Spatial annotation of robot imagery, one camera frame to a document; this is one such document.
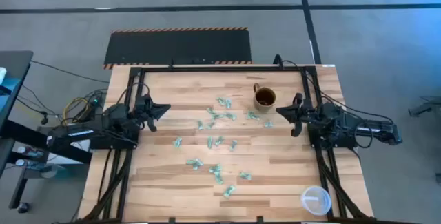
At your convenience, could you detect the black desk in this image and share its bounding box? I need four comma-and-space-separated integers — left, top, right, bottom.
0, 50, 93, 214

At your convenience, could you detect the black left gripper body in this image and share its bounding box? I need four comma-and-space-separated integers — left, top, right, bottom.
132, 103, 158, 132

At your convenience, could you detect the glazed ceramic mug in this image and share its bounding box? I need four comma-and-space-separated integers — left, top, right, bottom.
253, 83, 277, 112

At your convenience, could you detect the black aluminium table frame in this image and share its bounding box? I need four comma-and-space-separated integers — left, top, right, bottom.
79, 64, 376, 224

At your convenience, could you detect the black hazard-striped floor mat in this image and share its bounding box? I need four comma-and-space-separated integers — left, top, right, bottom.
103, 26, 253, 70

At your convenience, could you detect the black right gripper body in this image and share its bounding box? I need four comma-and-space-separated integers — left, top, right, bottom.
291, 105, 313, 138

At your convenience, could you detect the black chair base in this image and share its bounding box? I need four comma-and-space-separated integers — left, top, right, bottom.
408, 95, 441, 117

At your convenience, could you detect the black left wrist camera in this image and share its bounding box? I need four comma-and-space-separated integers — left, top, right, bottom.
134, 94, 152, 110

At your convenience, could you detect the clear plastic round container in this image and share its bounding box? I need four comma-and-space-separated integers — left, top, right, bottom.
300, 185, 332, 216

